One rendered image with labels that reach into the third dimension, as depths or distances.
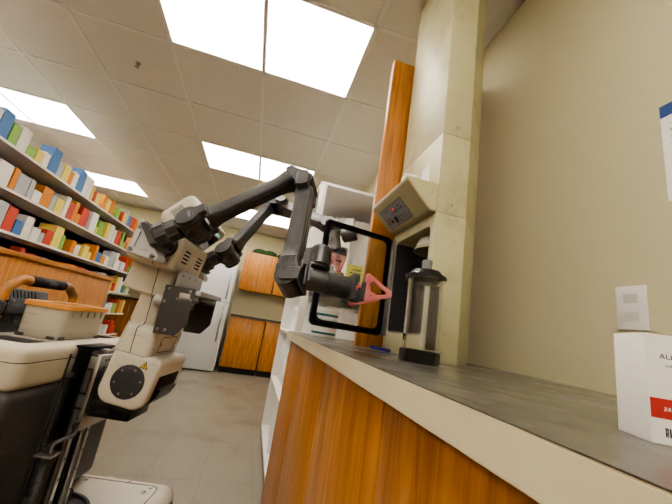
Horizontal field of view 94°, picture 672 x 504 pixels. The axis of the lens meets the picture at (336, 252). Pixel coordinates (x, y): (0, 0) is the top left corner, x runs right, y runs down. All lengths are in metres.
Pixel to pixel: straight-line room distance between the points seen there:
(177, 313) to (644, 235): 1.37
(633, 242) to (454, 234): 0.45
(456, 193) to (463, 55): 0.57
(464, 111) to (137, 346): 1.39
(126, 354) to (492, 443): 1.13
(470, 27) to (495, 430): 1.48
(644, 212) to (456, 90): 0.69
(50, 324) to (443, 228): 1.32
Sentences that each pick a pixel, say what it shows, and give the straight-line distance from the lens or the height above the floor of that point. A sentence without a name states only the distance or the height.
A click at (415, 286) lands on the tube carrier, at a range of 0.85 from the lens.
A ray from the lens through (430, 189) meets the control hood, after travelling 1.10.
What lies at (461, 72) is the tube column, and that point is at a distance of 1.43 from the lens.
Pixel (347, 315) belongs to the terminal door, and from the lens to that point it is 1.19.
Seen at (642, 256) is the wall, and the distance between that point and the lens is 1.14.
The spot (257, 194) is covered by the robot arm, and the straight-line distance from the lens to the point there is 1.07.
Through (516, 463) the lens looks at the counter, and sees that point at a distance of 0.30.
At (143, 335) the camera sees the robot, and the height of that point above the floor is 0.87.
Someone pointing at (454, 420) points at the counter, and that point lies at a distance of 0.35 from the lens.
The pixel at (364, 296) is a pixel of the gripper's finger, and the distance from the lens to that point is 0.74.
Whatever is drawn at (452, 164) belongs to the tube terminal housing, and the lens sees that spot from 1.19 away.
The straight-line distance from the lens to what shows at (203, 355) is 5.83.
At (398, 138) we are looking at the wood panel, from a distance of 1.61.
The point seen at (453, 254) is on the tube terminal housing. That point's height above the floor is 1.28.
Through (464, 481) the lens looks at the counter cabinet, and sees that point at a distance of 0.40.
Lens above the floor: 0.99
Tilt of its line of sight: 14 degrees up
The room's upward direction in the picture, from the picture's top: 9 degrees clockwise
